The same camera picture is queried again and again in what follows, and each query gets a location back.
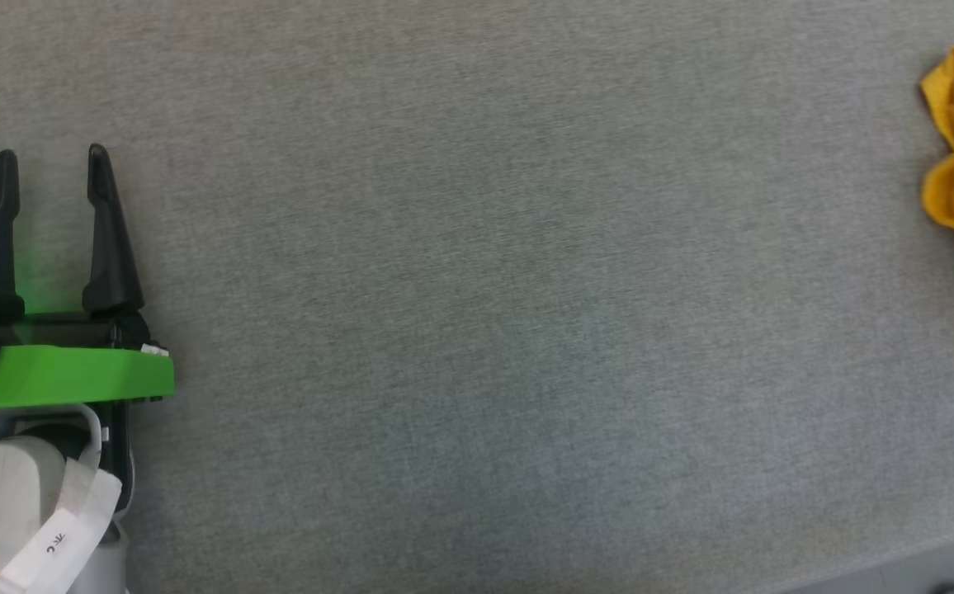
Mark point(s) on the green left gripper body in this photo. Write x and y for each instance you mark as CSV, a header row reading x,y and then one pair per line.
x,y
73,375

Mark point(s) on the grey fabric sofa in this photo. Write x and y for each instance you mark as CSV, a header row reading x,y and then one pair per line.
x,y
477,289

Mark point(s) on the white labelled tape strip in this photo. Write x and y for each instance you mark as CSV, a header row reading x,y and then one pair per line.
x,y
64,536

